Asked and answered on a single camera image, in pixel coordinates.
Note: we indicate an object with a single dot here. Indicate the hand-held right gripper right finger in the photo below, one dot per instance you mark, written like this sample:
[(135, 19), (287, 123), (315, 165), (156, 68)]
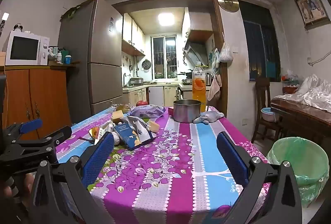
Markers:
[(232, 159)]

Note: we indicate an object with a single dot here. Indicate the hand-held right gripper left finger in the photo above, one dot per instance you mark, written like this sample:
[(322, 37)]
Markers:
[(99, 156)]

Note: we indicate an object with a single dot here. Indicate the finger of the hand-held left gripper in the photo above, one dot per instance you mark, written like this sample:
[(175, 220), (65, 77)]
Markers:
[(53, 137), (31, 125)]

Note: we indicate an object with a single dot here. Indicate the blue white packet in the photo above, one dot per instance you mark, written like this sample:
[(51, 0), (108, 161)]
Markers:
[(128, 137)]

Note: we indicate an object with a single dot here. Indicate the yellow sponge block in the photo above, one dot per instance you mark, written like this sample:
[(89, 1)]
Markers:
[(153, 126), (117, 116)]

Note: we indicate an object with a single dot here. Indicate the blue white carton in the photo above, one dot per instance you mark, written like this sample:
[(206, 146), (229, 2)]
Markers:
[(141, 125)]

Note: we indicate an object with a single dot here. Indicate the bin with green liner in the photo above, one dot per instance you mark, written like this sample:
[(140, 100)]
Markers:
[(297, 159)]

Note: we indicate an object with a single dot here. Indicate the person's left hand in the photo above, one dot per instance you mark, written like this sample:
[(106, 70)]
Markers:
[(6, 191)]

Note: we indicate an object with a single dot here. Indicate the white orange printed carton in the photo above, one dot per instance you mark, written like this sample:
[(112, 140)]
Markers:
[(99, 132)]

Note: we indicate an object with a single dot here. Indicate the orange wooden cabinet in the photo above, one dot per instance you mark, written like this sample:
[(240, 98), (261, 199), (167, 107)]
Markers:
[(38, 100)]

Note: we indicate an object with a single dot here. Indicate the grey glove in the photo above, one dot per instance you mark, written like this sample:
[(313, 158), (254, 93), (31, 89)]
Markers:
[(208, 117)]

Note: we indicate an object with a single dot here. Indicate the bread bun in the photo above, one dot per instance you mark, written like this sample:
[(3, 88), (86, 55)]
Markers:
[(126, 108)]

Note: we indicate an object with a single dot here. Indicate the blue plastic basin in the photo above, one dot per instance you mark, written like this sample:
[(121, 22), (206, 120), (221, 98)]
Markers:
[(269, 114)]

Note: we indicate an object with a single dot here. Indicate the purple wipes packet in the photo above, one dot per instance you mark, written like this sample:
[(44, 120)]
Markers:
[(147, 111)]

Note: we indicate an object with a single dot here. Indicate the purple striped printed tablecloth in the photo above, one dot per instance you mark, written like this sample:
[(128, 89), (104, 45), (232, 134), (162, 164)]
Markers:
[(165, 162)]

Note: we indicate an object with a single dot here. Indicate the steel pot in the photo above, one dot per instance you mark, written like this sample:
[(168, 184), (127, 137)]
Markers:
[(186, 111)]

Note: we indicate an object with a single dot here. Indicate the dark wooden chair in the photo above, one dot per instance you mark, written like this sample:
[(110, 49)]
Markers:
[(262, 100)]

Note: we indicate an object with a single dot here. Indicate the red apple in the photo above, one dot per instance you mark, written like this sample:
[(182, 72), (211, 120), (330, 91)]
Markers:
[(142, 103)]

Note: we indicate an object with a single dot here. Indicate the pink hanging towel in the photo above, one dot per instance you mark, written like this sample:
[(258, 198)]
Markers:
[(214, 89)]

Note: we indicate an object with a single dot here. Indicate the small white bottle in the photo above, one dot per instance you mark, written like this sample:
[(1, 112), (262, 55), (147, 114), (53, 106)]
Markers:
[(59, 58)]

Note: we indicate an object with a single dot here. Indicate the white microwave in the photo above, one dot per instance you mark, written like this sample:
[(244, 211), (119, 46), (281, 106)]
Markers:
[(25, 48)]

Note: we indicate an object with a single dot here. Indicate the pink box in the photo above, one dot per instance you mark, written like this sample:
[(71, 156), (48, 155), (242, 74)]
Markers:
[(170, 111)]

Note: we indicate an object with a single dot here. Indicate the dark wooden side table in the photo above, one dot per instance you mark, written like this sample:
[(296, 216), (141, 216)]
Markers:
[(302, 120)]

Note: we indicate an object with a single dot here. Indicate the orange juice bottle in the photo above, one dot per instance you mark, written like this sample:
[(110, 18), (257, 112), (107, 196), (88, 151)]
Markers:
[(199, 84)]

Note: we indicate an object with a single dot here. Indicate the cream kitchen base cabinets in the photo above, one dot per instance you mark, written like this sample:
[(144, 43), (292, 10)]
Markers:
[(155, 96)]

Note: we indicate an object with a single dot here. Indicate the electric cooking pan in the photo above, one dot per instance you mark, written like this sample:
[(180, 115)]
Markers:
[(136, 81)]

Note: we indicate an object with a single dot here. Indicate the steel kettle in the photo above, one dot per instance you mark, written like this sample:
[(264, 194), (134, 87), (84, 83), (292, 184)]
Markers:
[(208, 79)]

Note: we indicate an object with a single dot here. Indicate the brown refrigerator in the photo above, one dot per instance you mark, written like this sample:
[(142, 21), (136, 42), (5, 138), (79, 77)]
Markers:
[(93, 58)]

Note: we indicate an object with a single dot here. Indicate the red bowl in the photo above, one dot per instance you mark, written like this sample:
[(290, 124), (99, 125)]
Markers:
[(289, 89)]

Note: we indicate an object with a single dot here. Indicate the small alarm clock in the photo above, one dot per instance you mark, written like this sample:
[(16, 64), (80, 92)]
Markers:
[(17, 27)]

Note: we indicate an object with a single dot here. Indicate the hanging round pan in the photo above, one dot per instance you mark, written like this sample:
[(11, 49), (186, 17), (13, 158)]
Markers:
[(146, 64)]

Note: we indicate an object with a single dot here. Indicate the white plastic bags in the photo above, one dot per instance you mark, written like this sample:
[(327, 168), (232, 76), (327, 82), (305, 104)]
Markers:
[(313, 92)]

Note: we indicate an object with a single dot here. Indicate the hanging clear plastic bag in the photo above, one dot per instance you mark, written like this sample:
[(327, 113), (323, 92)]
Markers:
[(226, 54)]

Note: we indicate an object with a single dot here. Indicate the range hood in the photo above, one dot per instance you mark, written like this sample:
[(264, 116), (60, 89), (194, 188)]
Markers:
[(195, 53)]

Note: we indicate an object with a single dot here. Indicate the dark curtained window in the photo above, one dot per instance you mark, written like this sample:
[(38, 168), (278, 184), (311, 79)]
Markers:
[(258, 45)]

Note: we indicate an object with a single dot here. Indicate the barred kitchen window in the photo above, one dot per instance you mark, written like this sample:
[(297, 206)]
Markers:
[(164, 58)]

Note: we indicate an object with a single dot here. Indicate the ceiling light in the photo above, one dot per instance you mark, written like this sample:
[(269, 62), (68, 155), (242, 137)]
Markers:
[(165, 19)]

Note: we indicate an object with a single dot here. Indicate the cream wall cabinets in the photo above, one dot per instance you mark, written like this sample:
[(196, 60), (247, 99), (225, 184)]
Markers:
[(133, 35)]

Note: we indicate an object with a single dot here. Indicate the gold wall clock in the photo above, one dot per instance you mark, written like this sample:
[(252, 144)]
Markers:
[(228, 1)]

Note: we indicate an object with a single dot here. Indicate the framed wall picture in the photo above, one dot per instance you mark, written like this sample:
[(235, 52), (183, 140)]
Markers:
[(311, 8)]

